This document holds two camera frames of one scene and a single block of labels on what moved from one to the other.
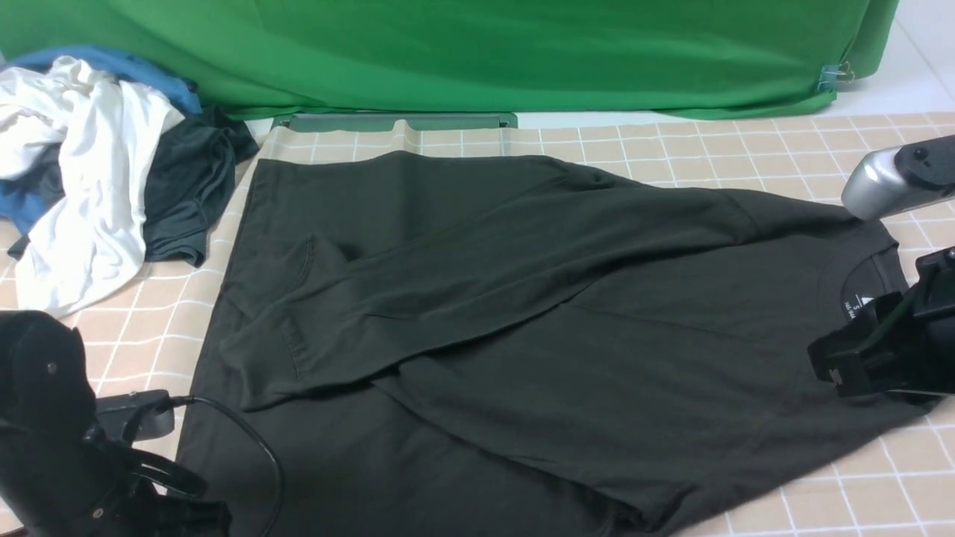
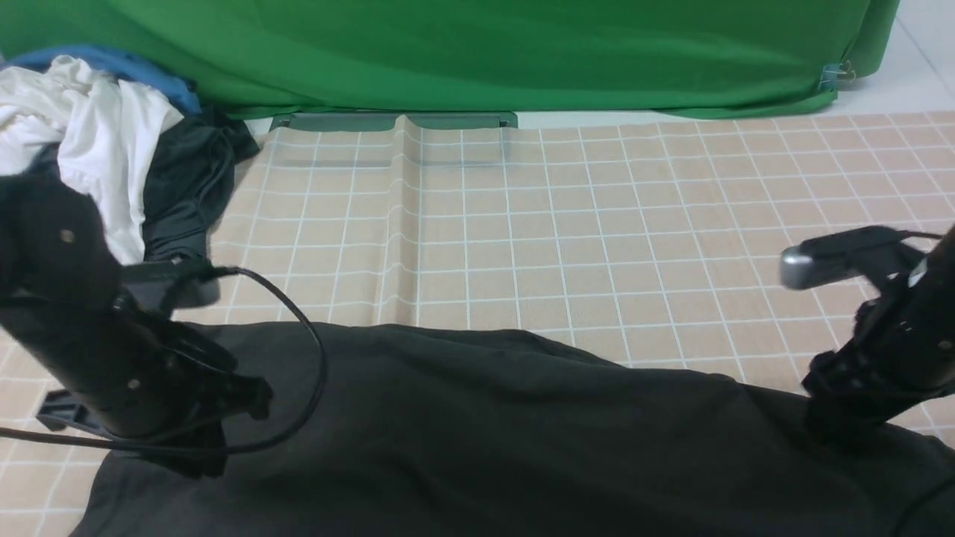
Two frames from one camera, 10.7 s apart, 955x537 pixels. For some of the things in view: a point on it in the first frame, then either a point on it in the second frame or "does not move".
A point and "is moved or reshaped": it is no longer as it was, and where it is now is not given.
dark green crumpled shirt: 190,169 does not move
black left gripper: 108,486 to 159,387
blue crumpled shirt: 21,200 does not move
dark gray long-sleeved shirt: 459,345 is moved or reshaped
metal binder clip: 832,74 does not move
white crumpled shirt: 101,128 does not move
